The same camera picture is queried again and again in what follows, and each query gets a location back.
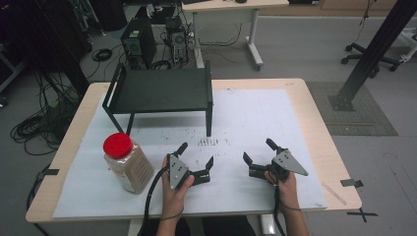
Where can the dark curtain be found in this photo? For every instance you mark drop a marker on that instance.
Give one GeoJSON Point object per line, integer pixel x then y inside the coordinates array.
{"type": "Point", "coordinates": [42, 36]}

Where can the white-legged wooden desk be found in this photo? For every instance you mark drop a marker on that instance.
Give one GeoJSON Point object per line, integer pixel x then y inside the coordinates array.
{"type": "Point", "coordinates": [229, 6]}

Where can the white table leg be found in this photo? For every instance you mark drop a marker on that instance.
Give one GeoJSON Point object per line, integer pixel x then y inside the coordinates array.
{"type": "Point", "coordinates": [268, 224]}

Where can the black office chair base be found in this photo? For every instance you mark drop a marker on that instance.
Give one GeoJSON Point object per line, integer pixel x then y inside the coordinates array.
{"type": "Point", "coordinates": [370, 60]}

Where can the white foam mat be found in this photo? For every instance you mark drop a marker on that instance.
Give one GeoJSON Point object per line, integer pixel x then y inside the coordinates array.
{"type": "Point", "coordinates": [249, 118]}

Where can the open computer case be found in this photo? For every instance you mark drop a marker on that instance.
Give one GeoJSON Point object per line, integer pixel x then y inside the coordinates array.
{"type": "Point", "coordinates": [177, 42]}

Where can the black tape strip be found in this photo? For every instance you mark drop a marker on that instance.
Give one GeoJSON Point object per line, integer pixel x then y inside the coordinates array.
{"type": "Point", "coordinates": [50, 171]}
{"type": "Point", "coordinates": [351, 183]}

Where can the clear jar with red lid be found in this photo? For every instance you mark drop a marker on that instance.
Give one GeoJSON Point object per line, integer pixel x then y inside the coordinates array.
{"type": "Point", "coordinates": [128, 164]}

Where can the grey floor mat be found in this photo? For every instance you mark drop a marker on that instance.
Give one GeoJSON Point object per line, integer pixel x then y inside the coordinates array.
{"type": "Point", "coordinates": [357, 114]}

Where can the person's dark trousers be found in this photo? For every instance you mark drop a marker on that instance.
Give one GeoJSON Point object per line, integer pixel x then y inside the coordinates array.
{"type": "Point", "coordinates": [209, 226]}

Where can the person's right hand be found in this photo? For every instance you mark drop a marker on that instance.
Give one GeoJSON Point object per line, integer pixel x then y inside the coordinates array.
{"type": "Point", "coordinates": [286, 190]}

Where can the black metal post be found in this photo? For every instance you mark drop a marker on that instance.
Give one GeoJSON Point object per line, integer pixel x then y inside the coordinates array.
{"type": "Point", "coordinates": [377, 52]}

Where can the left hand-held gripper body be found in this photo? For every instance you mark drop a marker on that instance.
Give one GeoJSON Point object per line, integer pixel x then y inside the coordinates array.
{"type": "Point", "coordinates": [178, 170]}

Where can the black metal shelf rack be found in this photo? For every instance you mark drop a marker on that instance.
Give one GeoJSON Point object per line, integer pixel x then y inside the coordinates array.
{"type": "Point", "coordinates": [160, 91]}

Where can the person's left hand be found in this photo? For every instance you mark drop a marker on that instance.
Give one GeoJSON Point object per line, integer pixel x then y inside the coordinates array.
{"type": "Point", "coordinates": [173, 196]}

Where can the black tape cross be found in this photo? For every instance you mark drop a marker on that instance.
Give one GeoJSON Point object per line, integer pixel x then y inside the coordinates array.
{"type": "Point", "coordinates": [362, 214]}

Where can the black computer tower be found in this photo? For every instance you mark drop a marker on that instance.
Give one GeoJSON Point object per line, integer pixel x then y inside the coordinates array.
{"type": "Point", "coordinates": [137, 44]}

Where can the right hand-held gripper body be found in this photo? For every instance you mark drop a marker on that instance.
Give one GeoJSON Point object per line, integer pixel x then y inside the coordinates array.
{"type": "Point", "coordinates": [285, 163]}

